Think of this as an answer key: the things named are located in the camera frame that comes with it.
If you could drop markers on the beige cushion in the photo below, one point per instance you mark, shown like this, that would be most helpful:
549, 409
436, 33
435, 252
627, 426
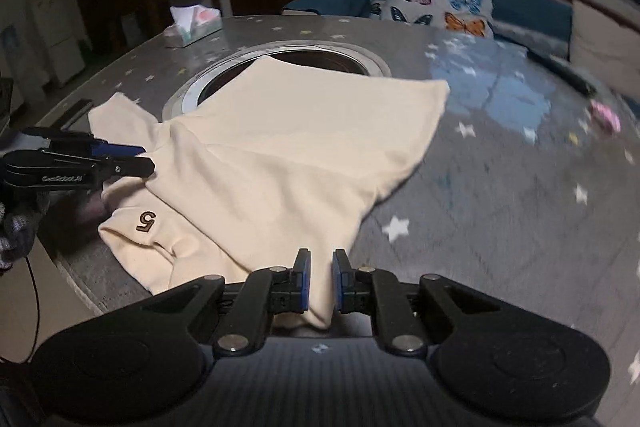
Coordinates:
605, 42

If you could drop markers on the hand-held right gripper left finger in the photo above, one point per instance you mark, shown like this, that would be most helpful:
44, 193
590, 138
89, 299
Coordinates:
301, 279

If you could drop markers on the cream t-shirt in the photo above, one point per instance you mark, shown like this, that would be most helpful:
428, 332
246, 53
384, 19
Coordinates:
280, 157

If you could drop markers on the grey star print tablecloth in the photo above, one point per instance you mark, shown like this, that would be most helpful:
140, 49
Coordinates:
500, 187

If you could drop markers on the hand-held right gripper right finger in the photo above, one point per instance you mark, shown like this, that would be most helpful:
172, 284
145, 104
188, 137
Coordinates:
341, 281

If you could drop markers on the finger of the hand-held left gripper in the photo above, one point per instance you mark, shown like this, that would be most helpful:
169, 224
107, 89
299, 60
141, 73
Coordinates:
132, 166
117, 150

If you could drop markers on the white refrigerator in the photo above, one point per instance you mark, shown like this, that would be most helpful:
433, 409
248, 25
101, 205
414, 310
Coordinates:
57, 37

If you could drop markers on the pink small object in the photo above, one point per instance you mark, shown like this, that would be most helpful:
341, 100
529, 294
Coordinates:
605, 116

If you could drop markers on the large butterfly print pillow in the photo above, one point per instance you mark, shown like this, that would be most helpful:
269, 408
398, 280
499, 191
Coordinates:
435, 2

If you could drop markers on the blue sofa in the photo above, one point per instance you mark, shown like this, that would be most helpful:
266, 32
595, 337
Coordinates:
525, 12

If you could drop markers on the tissue box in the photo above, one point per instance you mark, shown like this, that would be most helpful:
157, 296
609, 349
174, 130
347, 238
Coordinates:
192, 27

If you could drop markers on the black stick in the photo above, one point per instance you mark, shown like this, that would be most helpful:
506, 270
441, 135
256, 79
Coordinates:
562, 71

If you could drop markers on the person's left hand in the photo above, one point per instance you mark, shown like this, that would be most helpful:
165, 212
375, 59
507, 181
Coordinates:
12, 232

